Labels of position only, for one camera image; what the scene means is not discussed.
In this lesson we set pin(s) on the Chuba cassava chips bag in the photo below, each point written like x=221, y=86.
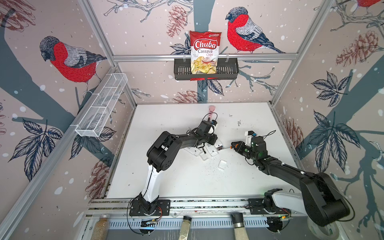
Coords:
x=204, y=52

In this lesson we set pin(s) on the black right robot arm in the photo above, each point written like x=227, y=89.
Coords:
x=323, y=203

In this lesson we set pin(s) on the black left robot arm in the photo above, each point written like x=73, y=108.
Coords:
x=163, y=152

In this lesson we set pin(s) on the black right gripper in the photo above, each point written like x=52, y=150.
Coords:
x=239, y=146

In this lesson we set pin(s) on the white remote control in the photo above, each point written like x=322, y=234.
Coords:
x=212, y=150
x=218, y=145

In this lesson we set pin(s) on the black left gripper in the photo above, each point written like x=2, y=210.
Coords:
x=213, y=139

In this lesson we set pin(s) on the slim seed bottle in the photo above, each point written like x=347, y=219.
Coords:
x=185, y=228

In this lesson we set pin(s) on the black-capped grain jar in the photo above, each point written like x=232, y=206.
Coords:
x=239, y=226

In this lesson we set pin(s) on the white wire mesh shelf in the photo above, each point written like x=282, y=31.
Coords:
x=97, y=115

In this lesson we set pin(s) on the glass jar of grains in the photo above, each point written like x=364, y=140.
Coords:
x=101, y=228

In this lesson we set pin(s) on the clear tape roll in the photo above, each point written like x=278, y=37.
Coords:
x=328, y=232

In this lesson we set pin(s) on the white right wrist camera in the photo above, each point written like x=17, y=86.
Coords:
x=249, y=135

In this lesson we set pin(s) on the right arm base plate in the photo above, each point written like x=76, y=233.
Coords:
x=265, y=206

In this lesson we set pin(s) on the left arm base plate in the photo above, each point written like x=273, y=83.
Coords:
x=141, y=208

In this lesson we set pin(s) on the black wall basket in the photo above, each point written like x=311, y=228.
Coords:
x=226, y=70

